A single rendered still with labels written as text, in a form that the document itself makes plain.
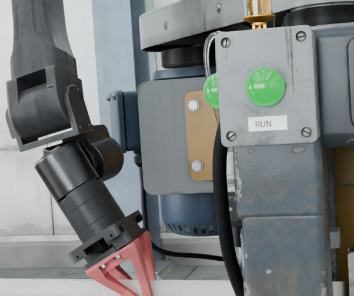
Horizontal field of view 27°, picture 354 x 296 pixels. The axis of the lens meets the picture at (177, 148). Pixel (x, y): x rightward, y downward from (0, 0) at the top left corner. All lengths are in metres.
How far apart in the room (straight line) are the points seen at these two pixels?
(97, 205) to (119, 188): 4.84
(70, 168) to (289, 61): 0.34
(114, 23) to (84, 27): 0.61
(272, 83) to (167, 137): 0.50
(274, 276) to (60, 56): 0.37
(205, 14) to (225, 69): 0.35
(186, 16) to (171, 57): 0.14
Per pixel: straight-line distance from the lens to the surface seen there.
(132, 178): 5.62
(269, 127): 0.57
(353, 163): 0.86
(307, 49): 0.57
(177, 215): 1.09
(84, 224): 0.82
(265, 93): 0.56
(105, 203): 0.82
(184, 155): 1.04
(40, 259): 6.46
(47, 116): 0.82
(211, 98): 0.59
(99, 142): 0.89
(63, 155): 0.83
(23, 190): 6.47
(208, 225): 1.07
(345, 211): 0.92
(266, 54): 0.57
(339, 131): 0.62
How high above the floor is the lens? 1.27
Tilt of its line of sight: 3 degrees down
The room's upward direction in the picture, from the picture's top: 4 degrees counter-clockwise
